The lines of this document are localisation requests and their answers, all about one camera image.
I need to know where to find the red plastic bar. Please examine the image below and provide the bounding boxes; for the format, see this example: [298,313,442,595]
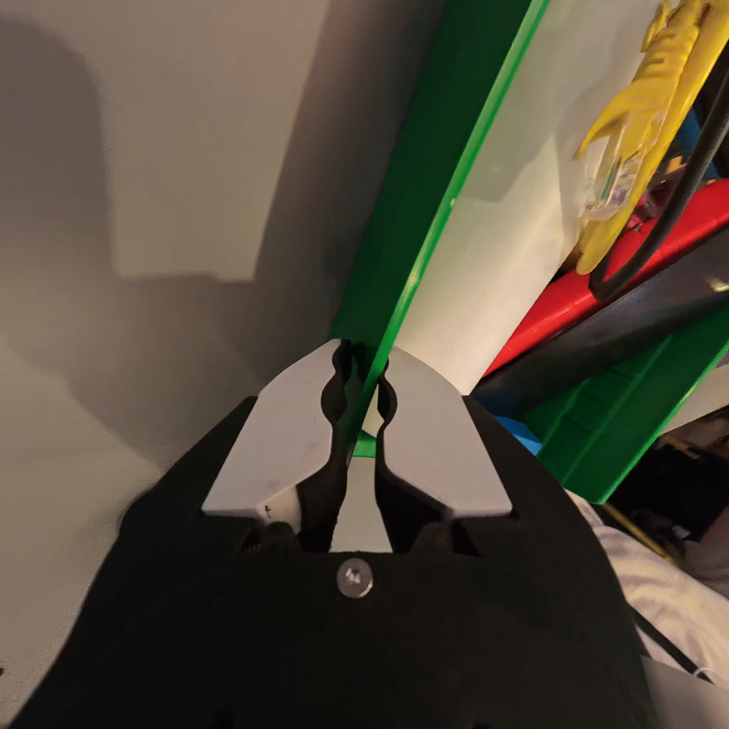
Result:
[483,178,729,378]

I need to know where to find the yellow network cable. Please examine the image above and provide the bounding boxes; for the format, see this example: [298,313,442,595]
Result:
[572,0,729,275]

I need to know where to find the green plastic bin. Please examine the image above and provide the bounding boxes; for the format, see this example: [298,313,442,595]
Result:
[330,0,729,505]

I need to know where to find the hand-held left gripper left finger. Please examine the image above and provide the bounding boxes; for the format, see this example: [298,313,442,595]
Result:
[201,339,357,552]

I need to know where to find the black cable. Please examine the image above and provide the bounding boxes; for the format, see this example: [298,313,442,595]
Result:
[588,74,729,303]

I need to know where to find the person in white shirt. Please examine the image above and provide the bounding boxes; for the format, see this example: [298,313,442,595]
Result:
[566,490,729,684]

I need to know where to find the small blue object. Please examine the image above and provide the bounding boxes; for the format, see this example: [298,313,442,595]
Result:
[492,415,543,456]

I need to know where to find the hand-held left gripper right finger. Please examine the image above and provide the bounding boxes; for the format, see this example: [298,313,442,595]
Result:
[375,346,514,553]

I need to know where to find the grey desk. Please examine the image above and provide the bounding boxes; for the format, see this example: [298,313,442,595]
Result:
[0,0,451,729]

